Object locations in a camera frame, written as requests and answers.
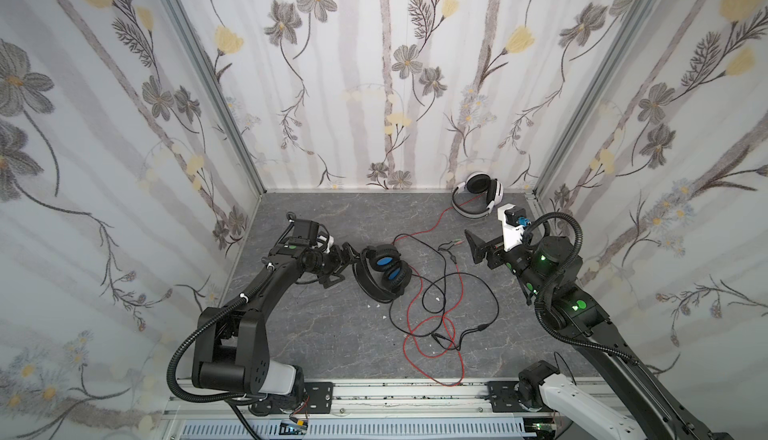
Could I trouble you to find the black headphones with blue band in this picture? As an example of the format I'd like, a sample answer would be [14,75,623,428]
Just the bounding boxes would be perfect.
[352,244,413,304]

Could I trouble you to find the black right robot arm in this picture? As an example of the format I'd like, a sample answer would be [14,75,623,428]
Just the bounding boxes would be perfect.
[465,206,730,439]

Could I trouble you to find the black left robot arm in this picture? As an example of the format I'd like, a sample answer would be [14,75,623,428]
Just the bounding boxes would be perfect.
[166,213,355,408]

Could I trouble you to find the white headphones with black pads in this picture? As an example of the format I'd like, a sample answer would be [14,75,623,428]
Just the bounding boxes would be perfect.
[451,172,504,219]

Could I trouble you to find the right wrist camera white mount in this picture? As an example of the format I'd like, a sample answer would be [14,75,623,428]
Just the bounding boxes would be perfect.
[497,203,531,252]

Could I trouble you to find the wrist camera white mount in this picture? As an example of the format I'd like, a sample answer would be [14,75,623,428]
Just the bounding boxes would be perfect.
[288,219,334,250]
[497,203,531,252]

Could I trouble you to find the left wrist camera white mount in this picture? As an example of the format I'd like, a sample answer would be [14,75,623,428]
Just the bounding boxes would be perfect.
[288,219,334,250]

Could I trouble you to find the red headphone cable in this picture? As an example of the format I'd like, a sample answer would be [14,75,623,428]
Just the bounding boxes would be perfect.
[393,195,485,388]

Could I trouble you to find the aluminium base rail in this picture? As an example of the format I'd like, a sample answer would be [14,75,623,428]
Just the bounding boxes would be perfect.
[163,377,613,418]

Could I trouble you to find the white slotted cable duct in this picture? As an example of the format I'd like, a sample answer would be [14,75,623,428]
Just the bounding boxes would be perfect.
[179,418,541,440]

